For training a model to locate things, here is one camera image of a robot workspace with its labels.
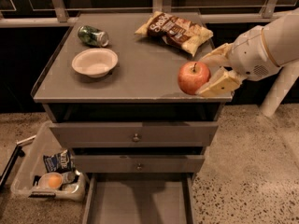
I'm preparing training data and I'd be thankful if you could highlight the grey middle drawer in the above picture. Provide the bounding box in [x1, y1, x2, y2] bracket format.
[73, 147, 205, 173]

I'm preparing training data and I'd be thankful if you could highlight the grey top drawer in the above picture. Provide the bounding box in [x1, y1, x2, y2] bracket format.
[50, 121, 218, 148]

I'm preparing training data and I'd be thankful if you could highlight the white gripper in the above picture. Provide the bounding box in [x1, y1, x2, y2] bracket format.
[195, 25, 280, 97]

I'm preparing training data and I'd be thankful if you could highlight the clear plastic bin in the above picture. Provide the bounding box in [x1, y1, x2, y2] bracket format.
[10, 121, 86, 202]

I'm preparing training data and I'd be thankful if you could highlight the white diagonal post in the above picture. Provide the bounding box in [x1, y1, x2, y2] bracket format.
[260, 61, 299, 117]

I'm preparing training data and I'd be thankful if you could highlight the grey bottom drawer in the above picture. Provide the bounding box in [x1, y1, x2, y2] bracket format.
[82, 174, 196, 224]

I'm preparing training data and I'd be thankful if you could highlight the white paper bowl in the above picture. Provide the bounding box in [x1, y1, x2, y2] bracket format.
[72, 49, 118, 78]

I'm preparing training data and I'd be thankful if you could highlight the metal railing frame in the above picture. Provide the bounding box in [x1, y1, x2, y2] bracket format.
[0, 0, 299, 27]

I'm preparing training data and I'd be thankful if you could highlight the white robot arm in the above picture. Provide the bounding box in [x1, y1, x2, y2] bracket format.
[195, 9, 299, 97]

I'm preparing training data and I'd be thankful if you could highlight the blue snack bag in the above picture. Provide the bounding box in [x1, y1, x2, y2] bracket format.
[43, 150, 73, 174]

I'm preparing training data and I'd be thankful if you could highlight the brown yellow chip bag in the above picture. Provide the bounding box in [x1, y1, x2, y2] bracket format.
[135, 11, 213, 57]

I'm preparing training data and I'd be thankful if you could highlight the grey drawer cabinet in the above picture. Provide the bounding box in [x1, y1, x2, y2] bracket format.
[32, 13, 233, 121]

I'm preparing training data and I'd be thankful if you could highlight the black bin lid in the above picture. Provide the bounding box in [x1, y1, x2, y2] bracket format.
[0, 135, 36, 191]

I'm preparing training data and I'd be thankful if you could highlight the orange fruit cup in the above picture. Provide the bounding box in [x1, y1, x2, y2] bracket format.
[38, 173, 63, 189]

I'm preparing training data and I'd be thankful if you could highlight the red apple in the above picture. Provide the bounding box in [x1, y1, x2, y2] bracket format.
[178, 62, 211, 95]

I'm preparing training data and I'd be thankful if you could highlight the grey drawer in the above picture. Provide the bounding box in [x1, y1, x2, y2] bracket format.
[82, 174, 196, 224]
[50, 121, 218, 148]
[73, 147, 205, 173]

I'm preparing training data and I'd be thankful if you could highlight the green soda can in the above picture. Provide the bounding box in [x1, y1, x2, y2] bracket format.
[78, 25, 109, 48]

